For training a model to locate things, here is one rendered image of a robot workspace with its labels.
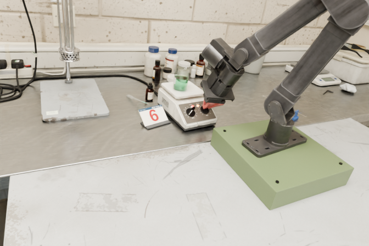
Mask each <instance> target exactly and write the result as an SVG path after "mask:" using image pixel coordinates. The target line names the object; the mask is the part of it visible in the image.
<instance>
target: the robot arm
mask: <svg viewBox="0 0 369 246"><path fill-rule="evenodd" d="M327 11H328V12H329V13H330V16H329V17H328V19H327V20H328V21H329V22H328V23H327V24H326V26H325V27H324V28H323V30H322V31H321V32H320V34H319V35H318V37H317V38H316V39H315V40H314V42H313V43H312V45H311V46H310V47H309V49H308V50H307V51H306V52H305V54H304V55H303V56H302V57H301V59H300V60H299V61H298V62H297V64H296V65H295V67H294V68H293V69H292V70H291V72H290V73H289V74H288V75H287V77H286V78H285V79H284V80H283V81H282V82H281V83H280V84H279V85H278V86H277V87H275V88H274V89H273V90H272V92H271V93H270V94H269V95H268V97H267V98H266V99H265V101H264V109H265V111H266V112H267V114H268V115H269V116H270V121H269V124H268V127H267V130H266V132H265V133H264V135H259V136H256V137H252V138H248V139H245V140H242V146H243V147H244V148H246V149H247V150H248V151H250V152H251V153H252V154H253V155H254V156H256V157H257V158H262V157H265V156H268V155H271V154H274V153H277V152H280V151H283V150H286V149H289V148H292V147H295V146H298V145H301V144H303V143H306V141H307V138H306V137H304V136H303V135H301V134H300V133H298V132H296V131H295V130H293V126H294V121H293V120H292V118H293V117H294V115H295V111H294V105H295V103H296V102H297V101H298V100H299V99H301V95H302V93H303V92H304V91H305V90H306V89H307V87H309V86H310V84H311V83H312V82H313V80H314V79H315V78H316V77H317V76H318V74H319V73H320V72H321V71H322V70H323V69H324V68H325V66H326V65H327V64H328V63H329V62H330V61H331V59H332V58H333V57H334V56H335V55H336V54H337V53H338V52H339V50H340V49H341V48H342V47H343V46H344V45H345V44H346V42H347V41H348V40H349V39H350V38H351V36H354V35H355V34H356V33H357V32H358V31H359V30H360V29H361V28H362V27H363V26H364V24H365V23H366V22H367V21H368V20H369V0H299V1H297V2H296V3H295V4H294V5H292V6H291V7H290V8H288V9H287V10H286V11H284V12H283V13H282V14H281V15H279V16H278V17H277V18H275V19H274V20H272V21H271V22H270V23H268V24H267V25H266V26H264V27H263V28H262V29H260V30H258V31H257V32H256V33H254V34H253V35H251V36H250V37H247V38H246V39H245V40H243V41H242V42H241V43H239V44H238V45H237V46H235V48H231V47H230V46H229V45H228V44H227V43H226V42H225V41H224V40H223V39H222V38H221V37H220V38H215V39H213V40H212V41H211V42H210V43H209V44H208V45H207V46H206V47H205V48H204V50H203V51H202V57H203V58H204V59H205V60H206V61H207V62H208V65H207V69H208V70H210V71H211V74H210V76H209V77H208V79H207V80H202V81H201V83H200V85H201V87H202V88H203V91H204V94H203V96H204V101H203V109H206V108H208V109H210V108H214V107H218V106H221V105H224V104H225V103H226V101H225V100H231V101H234V99H235V97H234V94H233V91H232V87H233V86H234V85H235V84H236V82H237V81H238V80H239V79H240V77H241V76H242V75H243V74H244V67H245V66H247V65H250V63H252V62H254V61H256V60H258V59H260V58H261V57H263V56H264V55H265V54H267V53H268V52H269V51H270V50H271V49H273V48H274V47H276V46H277V45H278V44H279V43H281V42H282V41H284V40H285V39H287V38H288V37H290V36H291V35H292V34H294V33H296V32H297V31H299V30H300V29H302V28H303V27H304V26H306V25H307V24H309V23H310V22H312V21H313V20H315V19H316V18H318V17H319V16H321V15H323V14H324V13H326V12H327Z"/></svg>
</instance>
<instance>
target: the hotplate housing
mask: <svg viewBox="0 0 369 246"><path fill-rule="evenodd" d="M200 101H204V96H197V97H190V98H182V99H176V98H175V97H173V96H172V95H171V94H170V93H169V92H168V91H167V90H165V89H164V88H163V87H162V88H159V89H158V101H157V102H158V105H162V107H163V109H164V111H165V112H166V113H167V114H168V115H169V116H170V117H171V118H172V119H173V120H174V121H175V122H176V123H177V124H178V125H179V126H180V127H181V128H182V129H183V130H184V131H188V130H193V129H196V128H201V127H206V126H211V125H216V122H217V117H216V118H215V119H210V120H204V121H198V122H193V123H190V124H187V123H186V121H185V119H184V117H183V114H182V112H181V109H180V107H179V106H178V105H179V104H186V103H193V102H200ZM212 110H213V109H212ZM213 112H214V111H213ZM214 114H215V113H214ZM215 116H216V115H215Z"/></svg>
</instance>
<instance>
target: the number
mask: <svg viewBox="0 0 369 246"><path fill-rule="evenodd" d="M140 113H141V116H142V118H143V121H144V123H145V124H149V123H152V122H156V121H160V120H164V119H167V118H166V115H165V113H164V111H163V108H162V107H158V108H154V109H150V110H145V111H141V112H140Z"/></svg>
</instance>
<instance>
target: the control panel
mask: <svg viewBox="0 0 369 246"><path fill-rule="evenodd" d="M197 105H199V106H197ZM178 106H179V107H180V109H181V112H182V114H183V117H184V119H185V121H186V123H187V124H190V123H193V122H198V121H204V120H210V119H215V118H216V116H215V114H214V112H213V110H212V109H211V108H210V109H209V113H208V114H203V113H202V112H201V111H200V107H201V106H203V101H200V102H193V103H186V104H179V105H178ZM192 106H194V107H195V109H194V111H195V116H193V117H190V116H188V115H187V114H186V110H187V109H188V108H192Z"/></svg>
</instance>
